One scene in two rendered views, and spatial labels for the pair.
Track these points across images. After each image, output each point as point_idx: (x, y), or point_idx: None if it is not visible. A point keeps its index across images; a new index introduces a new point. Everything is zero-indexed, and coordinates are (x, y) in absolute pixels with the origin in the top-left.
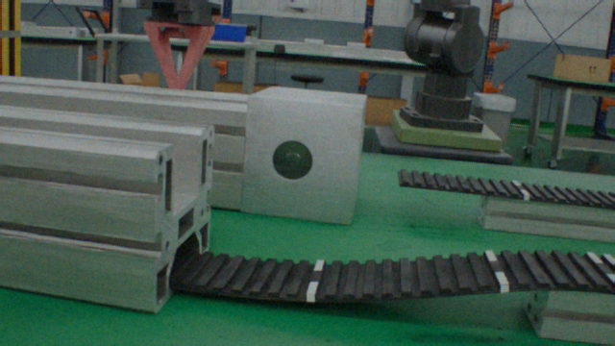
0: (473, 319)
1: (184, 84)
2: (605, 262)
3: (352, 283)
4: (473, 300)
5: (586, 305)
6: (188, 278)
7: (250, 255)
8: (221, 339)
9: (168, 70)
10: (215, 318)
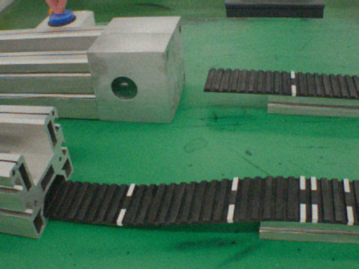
0: (223, 224)
1: (62, 9)
2: (309, 185)
3: (144, 210)
4: None
5: (284, 224)
6: (54, 210)
7: (98, 171)
8: (70, 257)
9: (50, 2)
10: (70, 238)
